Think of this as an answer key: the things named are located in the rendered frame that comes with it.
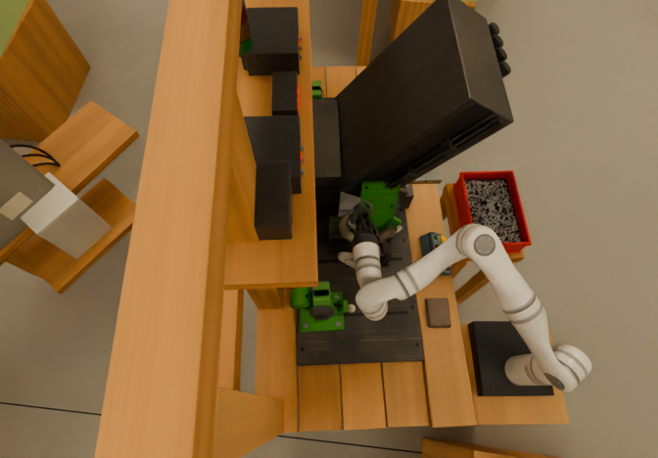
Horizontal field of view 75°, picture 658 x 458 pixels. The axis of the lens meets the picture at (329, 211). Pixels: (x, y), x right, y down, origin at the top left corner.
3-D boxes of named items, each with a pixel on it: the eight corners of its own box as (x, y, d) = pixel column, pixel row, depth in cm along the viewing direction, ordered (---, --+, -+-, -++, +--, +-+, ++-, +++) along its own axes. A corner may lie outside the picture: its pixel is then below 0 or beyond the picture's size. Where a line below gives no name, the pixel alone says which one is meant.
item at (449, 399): (410, 83, 211) (416, 61, 197) (463, 424, 148) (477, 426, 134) (382, 83, 210) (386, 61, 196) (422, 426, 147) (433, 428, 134)
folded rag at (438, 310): (424, 298, 151) (426, 297, 148) (446, 298, 151) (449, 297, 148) (427, 327, 146) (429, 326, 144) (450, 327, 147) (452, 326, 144)
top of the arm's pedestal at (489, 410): (542, 325, 156) (548, 323, 153) (564, 424, 143) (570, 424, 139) (455, 326, 156) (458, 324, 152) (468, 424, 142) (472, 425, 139)
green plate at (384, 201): (388, 207, 149) (397, 163, 132) (392, 226, 143) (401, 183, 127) (355, 208, 148) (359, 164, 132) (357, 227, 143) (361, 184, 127)
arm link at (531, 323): (494, 312, 116) (517, 290, 118) (549, 389, 118) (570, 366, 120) (519, 316, 107) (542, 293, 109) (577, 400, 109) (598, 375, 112)
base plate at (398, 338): (390, 99, 190) (390, 95, 188) (423, 360, 144) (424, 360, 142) (295, 101, 188) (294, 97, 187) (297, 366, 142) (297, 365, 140)
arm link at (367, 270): (384, 271, 123) (376, 254, 117) (392, 320, 113) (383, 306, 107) (361, 276, 125) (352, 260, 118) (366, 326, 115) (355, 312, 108)
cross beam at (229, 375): (255, 28, 164) (252, 9, 156) (239, 398, 110) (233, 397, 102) (242, 28, 164) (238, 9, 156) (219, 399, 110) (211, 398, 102)
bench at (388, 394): (388, 163, 278) (415, 65, 199) (417, 419, 216) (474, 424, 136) (280, 166, 276) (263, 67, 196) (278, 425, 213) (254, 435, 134)
